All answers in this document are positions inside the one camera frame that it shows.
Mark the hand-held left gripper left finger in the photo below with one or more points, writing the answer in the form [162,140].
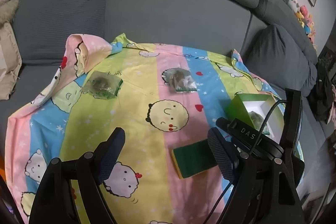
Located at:
[110,158]

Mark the grey square cushion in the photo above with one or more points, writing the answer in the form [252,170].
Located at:
[281,56]
[57,19]

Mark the grey sofa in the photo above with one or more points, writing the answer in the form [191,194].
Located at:
[170,16]

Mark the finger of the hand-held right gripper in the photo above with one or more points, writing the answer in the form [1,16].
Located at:
[292,121]

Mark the cartoon printed blanket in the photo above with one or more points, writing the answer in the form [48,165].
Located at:
[147,140]

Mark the steel scrubber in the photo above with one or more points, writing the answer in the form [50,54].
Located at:
[101,83]
[256,117]
[179,79]

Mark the green and yellow scouring sponge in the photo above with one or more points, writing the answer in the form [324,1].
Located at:
[194,161]

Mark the green cardboard box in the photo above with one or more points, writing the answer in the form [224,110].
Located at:
[237,106]

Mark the beige fur-hooded puffer coat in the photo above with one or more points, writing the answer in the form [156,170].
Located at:
[8,56]

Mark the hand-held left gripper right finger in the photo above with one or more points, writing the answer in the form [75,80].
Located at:
[220,158]

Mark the dark clothes pile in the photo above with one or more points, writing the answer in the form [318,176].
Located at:
[323,98]

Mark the pile of plush toys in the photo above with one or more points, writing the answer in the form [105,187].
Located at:
[304,16]

